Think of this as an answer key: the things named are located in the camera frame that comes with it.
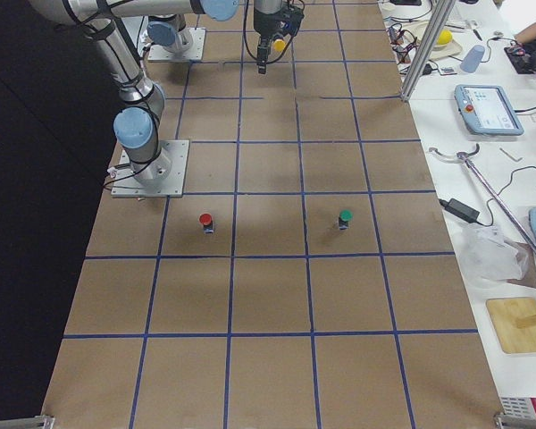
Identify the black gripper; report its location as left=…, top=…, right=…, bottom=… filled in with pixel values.
left=254, top=11, right=281, bottom=74

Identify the yellow push button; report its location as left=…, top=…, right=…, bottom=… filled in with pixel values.
left=272, top=38, right=286, bottom=53

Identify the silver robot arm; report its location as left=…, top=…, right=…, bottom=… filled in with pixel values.
left=31, top=1, right=237, bottom=198
left=143, top=1, right=305, bottom=74

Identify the red push button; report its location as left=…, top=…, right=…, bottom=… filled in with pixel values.
left=198, top=213, right=214, bottom=234

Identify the yellow lemon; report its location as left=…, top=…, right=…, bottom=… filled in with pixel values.
left=436, top=29, right=453, bottom=46

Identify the beige plate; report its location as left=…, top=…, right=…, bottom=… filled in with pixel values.
left=429, top=40, right=463, bottom=61

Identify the blue plastic cup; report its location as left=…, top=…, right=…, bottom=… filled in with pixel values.
left=459, top=45, right=485, bottom=74

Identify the metal crutch stick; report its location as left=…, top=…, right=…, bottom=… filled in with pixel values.
left=428, top=143, right=536, bottom=257

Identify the brown paper table cover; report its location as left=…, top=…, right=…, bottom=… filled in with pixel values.
left=43, top=1, right=499, bottom=428

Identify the black power adapter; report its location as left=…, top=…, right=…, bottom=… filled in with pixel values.
left=440, top=198, right=480, bottom=223

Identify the clear plastic bag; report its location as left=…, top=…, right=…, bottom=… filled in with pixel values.
left=458, top=224, right=536, bottom=289

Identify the wooden cutting board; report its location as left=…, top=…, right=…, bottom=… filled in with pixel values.
left=486, top=298, right=536, bottom=354

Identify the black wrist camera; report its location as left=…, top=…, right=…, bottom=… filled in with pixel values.
left=279, top=3, right=305, bottom=38

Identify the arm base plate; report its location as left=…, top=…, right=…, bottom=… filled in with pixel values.
left=110, top=140, right=190, bottom=198
left=147, top=22, right=206, bottom=63

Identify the aluminium frame post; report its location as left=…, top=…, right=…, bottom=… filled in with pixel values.
left=400, top=0, right=454, bottom=102

